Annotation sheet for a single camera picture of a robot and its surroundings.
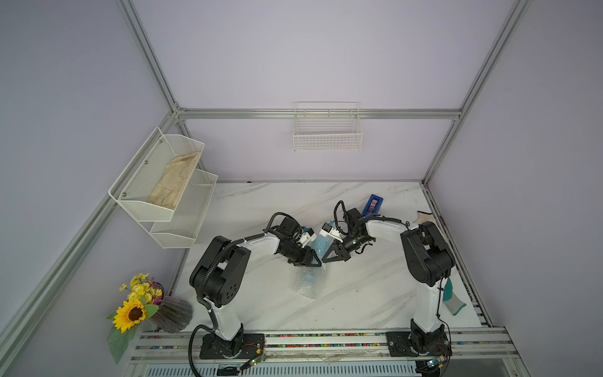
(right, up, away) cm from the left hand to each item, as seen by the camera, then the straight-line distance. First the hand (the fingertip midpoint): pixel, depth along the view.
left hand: (315, 266), depth 88 cm
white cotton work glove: (+51, +17, +19) cm, 57 cm away
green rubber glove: (+49, -9, -2) cm, 50 cm away
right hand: (+5, +2, 0) cm, 5 cm away
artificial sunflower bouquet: (-45, -1, -28) cm, 53 cm away
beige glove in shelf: (-50, +34, -6) cm, 60 cm away
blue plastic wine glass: (0, -1, -5) cm, 6 cm away
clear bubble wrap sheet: (-2, -8, -3) cm, 9 cm away
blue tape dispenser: (+27, +23, +16) cm, 39 cm away
